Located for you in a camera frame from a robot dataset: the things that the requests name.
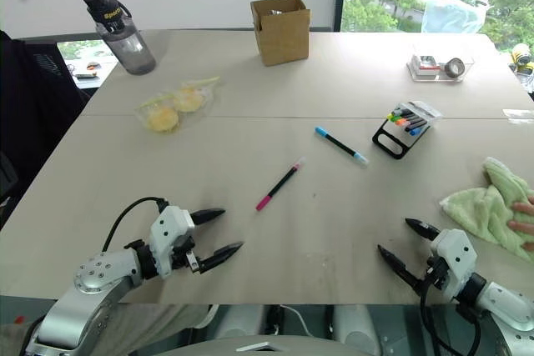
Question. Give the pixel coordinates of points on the bare person hand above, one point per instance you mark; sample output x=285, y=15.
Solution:
x=523, y=208

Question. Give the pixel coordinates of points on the white and red small box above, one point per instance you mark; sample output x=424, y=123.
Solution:
x=425, y=65

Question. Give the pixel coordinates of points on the orange-capped highlighter marker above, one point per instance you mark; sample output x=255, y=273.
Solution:
x=401, y=122

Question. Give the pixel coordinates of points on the light green towel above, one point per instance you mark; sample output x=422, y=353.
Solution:
x=488, y=206

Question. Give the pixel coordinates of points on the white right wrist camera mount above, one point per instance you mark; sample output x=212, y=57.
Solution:
x=456, y=254

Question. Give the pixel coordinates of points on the black office chair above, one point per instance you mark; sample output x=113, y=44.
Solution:
x=29, y=122

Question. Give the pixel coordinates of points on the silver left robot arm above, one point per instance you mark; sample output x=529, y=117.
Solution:
x=89, y=289

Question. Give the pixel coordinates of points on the blue-capped highlighter marker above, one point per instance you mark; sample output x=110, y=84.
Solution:
x=413, y=132

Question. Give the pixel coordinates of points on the yellow round pastry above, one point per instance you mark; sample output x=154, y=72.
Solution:
x=162, y=119
x=187, y=100

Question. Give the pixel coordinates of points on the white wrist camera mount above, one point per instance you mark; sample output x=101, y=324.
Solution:
x=456, y=254
x=167, y=231

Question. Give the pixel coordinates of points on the grey sports water bottle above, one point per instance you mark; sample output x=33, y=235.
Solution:
x=125, y=43

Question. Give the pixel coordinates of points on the green-capped highlighter marker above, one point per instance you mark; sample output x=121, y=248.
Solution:
x=395, y=119

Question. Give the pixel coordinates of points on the beige fabric under table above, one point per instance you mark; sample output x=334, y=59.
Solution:
x=154, y=324

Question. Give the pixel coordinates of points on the blue and black marker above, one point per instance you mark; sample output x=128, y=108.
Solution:
x=340, y=145

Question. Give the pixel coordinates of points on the clear plastic tray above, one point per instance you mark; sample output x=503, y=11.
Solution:
x=442, y=72

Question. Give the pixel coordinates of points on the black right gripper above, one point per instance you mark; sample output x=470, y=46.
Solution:
x=436, y=274

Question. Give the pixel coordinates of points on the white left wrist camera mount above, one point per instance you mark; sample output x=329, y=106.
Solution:
x=167, y=231

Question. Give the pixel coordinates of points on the marker set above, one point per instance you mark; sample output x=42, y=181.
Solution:
x=390, y=141

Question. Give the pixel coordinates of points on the clear plastic bag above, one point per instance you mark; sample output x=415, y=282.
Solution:
x=192, y=93

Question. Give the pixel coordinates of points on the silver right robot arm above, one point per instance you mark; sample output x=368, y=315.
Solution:
x=507, y=306

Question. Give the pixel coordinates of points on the yellow-capped highlighter marker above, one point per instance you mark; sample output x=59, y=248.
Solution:
x=393, y=114

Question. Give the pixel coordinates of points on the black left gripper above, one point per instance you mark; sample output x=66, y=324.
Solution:
x=183, y=252

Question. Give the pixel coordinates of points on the brown cardboard box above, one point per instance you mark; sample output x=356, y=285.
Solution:
x=283, y=37

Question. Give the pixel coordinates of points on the grey tape roll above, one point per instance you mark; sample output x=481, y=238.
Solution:
x=454, y=67

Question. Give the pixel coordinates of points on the yellow and black object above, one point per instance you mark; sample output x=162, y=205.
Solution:
x=522, y=58

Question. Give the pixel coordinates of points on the pink and black marker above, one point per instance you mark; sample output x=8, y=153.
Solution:
x=278, y=184

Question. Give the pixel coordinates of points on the light blue plastic bag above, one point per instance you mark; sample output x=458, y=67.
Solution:
x=452, y=12

